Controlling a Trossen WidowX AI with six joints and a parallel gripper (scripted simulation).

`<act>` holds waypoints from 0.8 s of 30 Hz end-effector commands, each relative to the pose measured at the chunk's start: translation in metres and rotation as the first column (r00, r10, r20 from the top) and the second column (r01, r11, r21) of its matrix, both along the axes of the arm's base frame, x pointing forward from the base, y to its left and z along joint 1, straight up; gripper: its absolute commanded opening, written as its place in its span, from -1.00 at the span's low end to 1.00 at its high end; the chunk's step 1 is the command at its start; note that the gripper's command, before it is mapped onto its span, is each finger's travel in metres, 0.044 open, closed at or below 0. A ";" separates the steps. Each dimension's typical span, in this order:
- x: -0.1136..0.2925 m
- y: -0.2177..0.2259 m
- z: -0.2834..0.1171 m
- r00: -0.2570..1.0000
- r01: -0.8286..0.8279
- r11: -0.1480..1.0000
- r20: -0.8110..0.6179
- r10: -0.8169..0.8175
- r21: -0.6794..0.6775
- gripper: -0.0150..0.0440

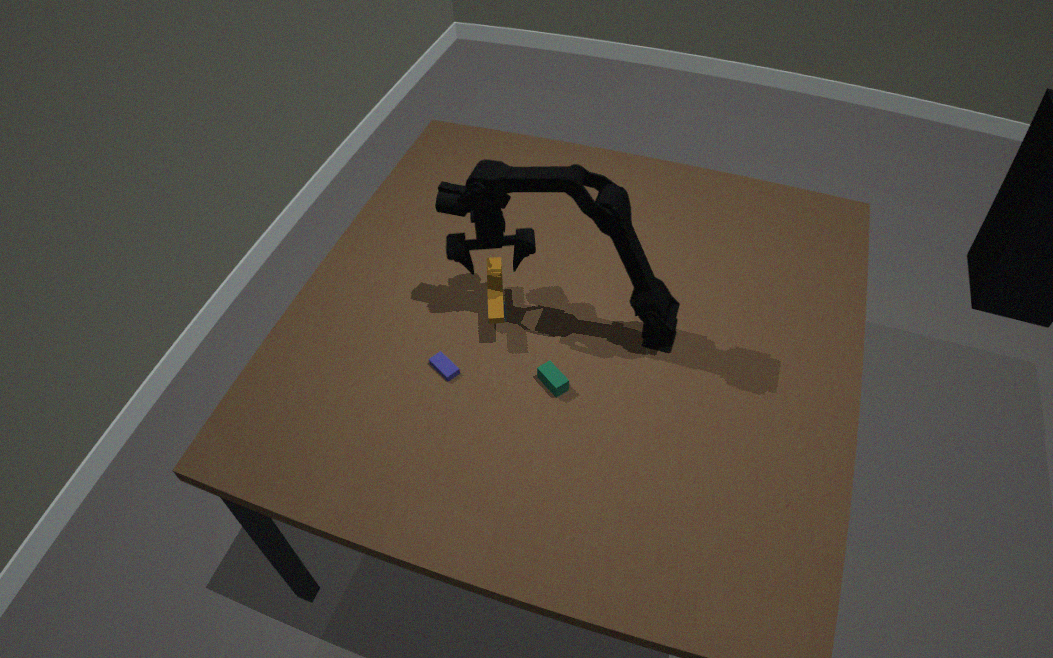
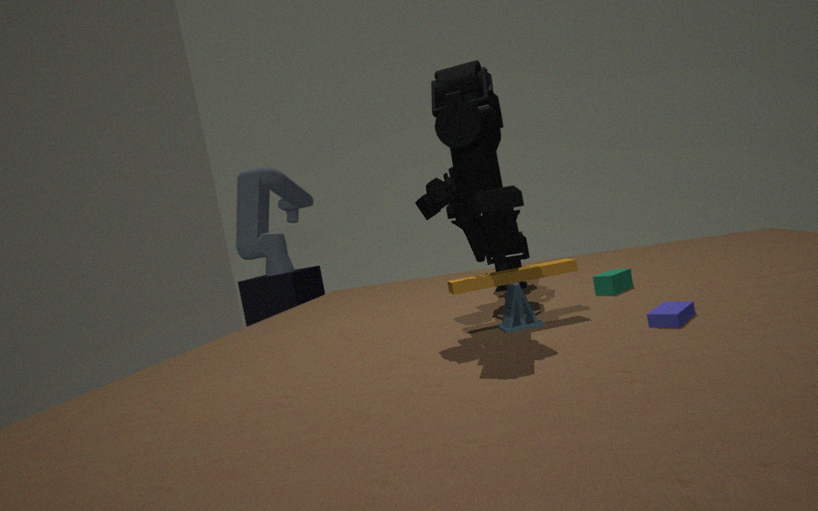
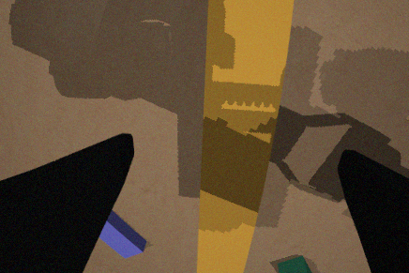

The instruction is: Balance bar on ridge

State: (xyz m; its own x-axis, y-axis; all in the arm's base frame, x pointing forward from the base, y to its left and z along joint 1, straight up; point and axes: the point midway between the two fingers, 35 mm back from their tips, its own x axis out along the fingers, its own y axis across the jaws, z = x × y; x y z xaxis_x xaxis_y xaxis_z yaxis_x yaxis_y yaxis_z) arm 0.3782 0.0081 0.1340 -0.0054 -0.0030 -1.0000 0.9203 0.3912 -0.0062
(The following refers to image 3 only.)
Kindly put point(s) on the green block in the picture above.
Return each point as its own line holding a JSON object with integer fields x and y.
{"x": 295, "y": 265}

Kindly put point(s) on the yellow bar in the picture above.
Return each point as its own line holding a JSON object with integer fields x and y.
{"x": 247, "y": 46}

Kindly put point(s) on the blue rectangular block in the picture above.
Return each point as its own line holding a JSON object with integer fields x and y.
{"x": 121, "y": 238}

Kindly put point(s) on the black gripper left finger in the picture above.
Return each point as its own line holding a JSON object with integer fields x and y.
{"x": 51, "y": 217}

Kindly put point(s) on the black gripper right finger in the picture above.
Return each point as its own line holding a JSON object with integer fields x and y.
{"x": 378, "y": 199}

